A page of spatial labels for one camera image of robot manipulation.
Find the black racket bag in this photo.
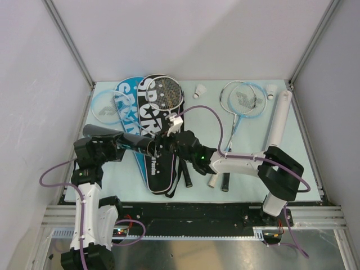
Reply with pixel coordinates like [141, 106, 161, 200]
[136, 74, 181, 198]

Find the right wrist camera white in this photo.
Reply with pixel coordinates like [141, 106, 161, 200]
[165, 112, 183, 137]

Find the right circuit board with wires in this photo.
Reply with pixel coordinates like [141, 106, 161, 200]
[263, 219, 285, 247]

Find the shuttlecock top right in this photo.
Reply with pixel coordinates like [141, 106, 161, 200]
[265, 84, 278, 100]

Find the white racket on black bag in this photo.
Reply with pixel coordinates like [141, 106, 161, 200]
[146, 75, 185, 134]

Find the light blue racket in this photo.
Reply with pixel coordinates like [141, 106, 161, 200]
[207, 82, 267, 188]
[91, 90, 155, 137]

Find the aluminium frame rail front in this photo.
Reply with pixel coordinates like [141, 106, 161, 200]
[41, 205, 347, 241]

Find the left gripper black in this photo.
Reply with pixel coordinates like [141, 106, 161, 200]
[92, 132, 127, 165]

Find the light blue racket right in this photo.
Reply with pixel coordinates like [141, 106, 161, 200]
[207, 82, 267, 188]

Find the left circuit board with wires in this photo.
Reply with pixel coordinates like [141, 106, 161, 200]
[113, 222, 133, 237]

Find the light blue racket left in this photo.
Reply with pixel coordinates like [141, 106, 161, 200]
[91, 90, 155, 137]

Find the white racket black grip left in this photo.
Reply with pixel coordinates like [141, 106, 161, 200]
[113, 87, 194, 188]

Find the white shuttlecock tube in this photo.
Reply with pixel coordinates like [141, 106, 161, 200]
[265, 91, 293, 149]

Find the black shuttlecock tube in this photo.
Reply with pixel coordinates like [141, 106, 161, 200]
[82, 124, 156, 156]

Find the circuit board with wires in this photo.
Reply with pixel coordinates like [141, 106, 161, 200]
[113, 222, 133, 237]
[263, 219, 285, 247]

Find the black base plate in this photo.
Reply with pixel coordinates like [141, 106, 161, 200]
[57, 201, 295, 237]

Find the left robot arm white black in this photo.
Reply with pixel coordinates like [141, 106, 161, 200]
[61, 135, 125, 269]

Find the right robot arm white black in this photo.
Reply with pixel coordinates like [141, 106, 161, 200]
[148, 130, 304, 226]

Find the blue racket bag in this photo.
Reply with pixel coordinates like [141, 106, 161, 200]
[115, 76, 150, 183]

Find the frame post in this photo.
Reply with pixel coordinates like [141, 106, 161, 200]
[42, 0, 95, 90]
[288, 0, 343, 90]

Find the right frame post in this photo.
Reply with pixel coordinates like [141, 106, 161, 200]
[288, 0, 343, 90]

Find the left frame post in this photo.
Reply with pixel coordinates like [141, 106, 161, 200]
[42, 0, 95, 90]

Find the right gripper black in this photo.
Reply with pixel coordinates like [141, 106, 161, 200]
[143, 125, 194, 164]

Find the white racket right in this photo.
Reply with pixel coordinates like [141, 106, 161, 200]
[220, 80, 256, 152]

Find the shuttlecock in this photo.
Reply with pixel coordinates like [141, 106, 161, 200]
[265, 84, 278, 100]
[193, 84, 207, 99]

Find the shuttlecock top centre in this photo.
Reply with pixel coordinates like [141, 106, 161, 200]
[193, 84, 207, 99]

